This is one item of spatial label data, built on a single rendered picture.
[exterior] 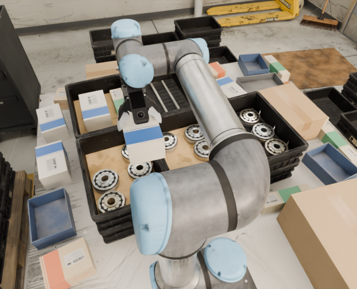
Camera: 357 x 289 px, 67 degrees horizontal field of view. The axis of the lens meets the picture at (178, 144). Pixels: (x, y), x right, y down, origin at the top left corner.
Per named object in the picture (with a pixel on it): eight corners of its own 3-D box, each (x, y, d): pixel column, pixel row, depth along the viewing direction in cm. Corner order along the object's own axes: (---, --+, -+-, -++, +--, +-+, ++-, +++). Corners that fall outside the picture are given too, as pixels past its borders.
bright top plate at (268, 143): (292, 153, 119) (293, 152, 119) (272, 158, 117) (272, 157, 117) (280, 137, 126) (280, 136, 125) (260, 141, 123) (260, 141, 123)
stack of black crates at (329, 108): (352, 137, 223) (367, 116, 206) (321, 145, 218) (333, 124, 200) (322, 106, 249) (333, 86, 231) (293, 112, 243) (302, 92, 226)
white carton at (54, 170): (42, 159, 136) (34, 147, 129) (66, 151, 139) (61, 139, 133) (46, 190, 124) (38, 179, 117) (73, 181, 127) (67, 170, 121)
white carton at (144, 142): (165, 157, 93) (164, 140, 86) (130, 165, 91) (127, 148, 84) (152, 118, 106) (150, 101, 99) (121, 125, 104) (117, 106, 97)
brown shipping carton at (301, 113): (315, 138, 146) (328, 116, 134) (280, 149, 141) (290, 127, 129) (283, 104, 165) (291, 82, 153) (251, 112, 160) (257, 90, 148)
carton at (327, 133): (315, 134, 148) (319, 127, 144) (324, 132, 150) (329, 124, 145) (345, 168, 133) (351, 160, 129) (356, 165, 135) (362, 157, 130)
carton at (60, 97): (57, 110, 160) (53, 100, 155) (61, 97, 168) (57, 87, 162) (85, 109, 161) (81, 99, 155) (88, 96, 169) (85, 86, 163)
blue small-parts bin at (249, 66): (267, 78, 183) (270, 69, 178) (245, 79, 181) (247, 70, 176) (257, 62, 196) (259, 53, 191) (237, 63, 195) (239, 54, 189)
